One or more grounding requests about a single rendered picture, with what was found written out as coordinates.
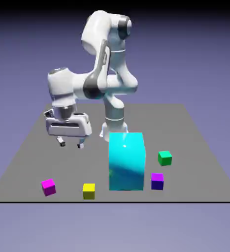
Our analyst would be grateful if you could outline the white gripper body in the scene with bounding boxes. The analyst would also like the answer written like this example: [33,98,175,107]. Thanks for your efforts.
[45,112,93,138]

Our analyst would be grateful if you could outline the small magenta cube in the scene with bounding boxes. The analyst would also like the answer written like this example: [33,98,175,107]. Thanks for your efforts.
[40,178,57,197]

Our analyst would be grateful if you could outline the small yellow cube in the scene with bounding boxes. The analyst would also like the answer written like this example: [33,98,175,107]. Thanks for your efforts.
[82,183,96,201]

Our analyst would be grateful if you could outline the small green cube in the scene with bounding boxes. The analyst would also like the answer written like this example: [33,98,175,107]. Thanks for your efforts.
[157,150,173,167]

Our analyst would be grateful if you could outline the small purple cube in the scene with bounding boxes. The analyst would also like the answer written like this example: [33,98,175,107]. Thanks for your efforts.
[151,172,164,191]

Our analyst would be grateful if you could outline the large cyan box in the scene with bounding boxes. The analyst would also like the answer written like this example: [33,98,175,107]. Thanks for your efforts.
[108,132,146,191]

